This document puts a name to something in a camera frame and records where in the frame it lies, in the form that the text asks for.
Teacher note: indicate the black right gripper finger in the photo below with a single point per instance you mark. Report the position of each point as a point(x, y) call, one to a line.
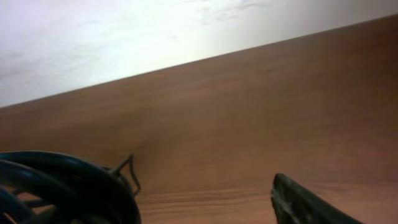
point(294, 204)

